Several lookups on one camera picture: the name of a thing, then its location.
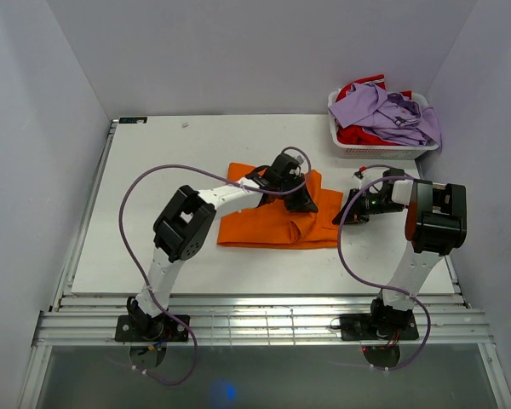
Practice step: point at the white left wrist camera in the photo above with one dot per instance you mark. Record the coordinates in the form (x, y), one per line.
(295, 165)

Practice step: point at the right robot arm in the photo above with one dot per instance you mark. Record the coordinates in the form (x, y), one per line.
(435, 224)

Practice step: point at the black label on table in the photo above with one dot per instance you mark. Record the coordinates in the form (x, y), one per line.
(132, 120)

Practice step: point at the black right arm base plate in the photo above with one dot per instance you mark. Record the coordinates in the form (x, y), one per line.
(364, 327)

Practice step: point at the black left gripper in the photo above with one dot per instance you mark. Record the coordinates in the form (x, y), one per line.
(303, 204)

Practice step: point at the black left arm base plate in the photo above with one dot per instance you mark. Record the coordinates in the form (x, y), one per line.
(174, 330)

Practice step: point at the orange trousers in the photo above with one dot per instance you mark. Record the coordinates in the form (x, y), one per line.
(272, 226)

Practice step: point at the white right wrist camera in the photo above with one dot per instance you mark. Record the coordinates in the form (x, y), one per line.
(364, 180)

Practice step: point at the lilac shirt in basket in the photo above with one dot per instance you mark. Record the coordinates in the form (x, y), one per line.
(390, 116)

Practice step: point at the red garment in basket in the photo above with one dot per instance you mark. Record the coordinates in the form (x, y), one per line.
(356, 135)

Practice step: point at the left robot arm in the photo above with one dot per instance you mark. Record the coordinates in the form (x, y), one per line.
(183, 225)

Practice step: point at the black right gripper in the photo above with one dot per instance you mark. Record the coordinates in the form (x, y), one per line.
(356, 214)

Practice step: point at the white plastic laundry basket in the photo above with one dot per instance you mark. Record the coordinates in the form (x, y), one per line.
(394, 152)

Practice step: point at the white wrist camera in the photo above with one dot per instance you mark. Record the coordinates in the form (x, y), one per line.
(295, 165)
(364, 180)

